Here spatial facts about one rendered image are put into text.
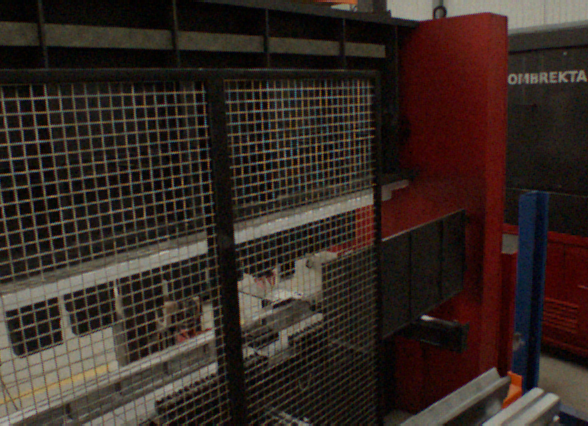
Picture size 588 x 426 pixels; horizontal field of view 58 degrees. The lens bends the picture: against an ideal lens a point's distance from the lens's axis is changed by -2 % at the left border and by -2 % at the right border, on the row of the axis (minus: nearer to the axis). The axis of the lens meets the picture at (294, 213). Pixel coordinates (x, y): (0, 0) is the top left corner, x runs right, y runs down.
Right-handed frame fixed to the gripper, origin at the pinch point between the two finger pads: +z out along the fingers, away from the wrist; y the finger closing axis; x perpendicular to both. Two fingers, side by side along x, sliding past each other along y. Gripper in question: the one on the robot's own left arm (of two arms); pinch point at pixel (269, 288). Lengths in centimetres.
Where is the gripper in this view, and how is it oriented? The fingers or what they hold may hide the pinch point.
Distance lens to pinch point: 270.6
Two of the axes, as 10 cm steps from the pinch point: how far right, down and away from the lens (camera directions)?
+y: 6.9, -1.8, 7.1
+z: 3.8, 9.2, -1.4
